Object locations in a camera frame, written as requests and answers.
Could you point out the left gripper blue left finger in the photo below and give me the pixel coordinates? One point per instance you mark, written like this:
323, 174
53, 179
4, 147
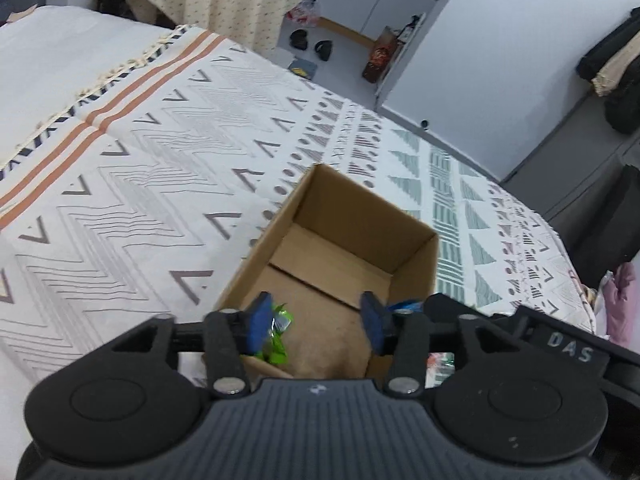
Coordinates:
258, 320

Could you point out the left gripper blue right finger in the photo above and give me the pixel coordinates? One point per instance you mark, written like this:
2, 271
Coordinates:
378, 324

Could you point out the green snack packet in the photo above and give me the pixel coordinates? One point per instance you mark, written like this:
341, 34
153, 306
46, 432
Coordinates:
273, 350

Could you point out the blue snack packet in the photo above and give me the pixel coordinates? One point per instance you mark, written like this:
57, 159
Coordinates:
410, 305

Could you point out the brown cardboard box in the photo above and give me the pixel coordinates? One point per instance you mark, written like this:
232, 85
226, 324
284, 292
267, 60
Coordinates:
331, 241

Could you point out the patterned white bed blanket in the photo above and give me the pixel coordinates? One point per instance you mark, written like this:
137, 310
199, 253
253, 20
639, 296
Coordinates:
138, 166

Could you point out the black slipper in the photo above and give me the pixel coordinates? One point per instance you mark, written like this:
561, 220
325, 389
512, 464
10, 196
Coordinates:
323, 49
298, 40

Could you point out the water bottle pack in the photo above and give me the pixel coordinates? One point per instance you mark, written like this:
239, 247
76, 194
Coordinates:
306, 14

